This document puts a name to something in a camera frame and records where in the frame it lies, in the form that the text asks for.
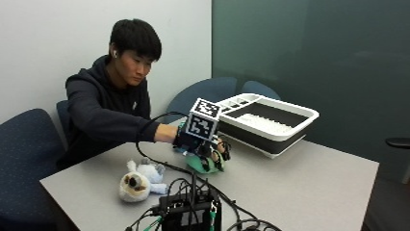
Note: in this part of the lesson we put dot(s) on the black chair armrest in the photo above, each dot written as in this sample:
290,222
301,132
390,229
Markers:
400,142

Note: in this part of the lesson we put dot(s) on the blue fabric chair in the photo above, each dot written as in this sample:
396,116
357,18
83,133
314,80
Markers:
260,89
26,166
205,93

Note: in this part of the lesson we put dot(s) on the white and black dish tub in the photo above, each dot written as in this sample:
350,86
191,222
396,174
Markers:
273,128

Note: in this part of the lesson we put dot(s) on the green soft toy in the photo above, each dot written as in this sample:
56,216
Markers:
196,163

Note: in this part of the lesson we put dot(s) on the white cube with black markers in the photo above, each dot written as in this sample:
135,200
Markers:
203,122

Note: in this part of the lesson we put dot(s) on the black electronics box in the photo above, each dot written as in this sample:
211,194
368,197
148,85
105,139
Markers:
188,211

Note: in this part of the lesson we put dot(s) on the white earbud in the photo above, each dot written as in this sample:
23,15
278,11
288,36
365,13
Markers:
113,53

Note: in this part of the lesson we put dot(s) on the the person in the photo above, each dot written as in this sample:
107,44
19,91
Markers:
107,109

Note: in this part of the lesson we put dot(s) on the white and blue plush toy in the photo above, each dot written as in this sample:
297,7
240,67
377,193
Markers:
136,184

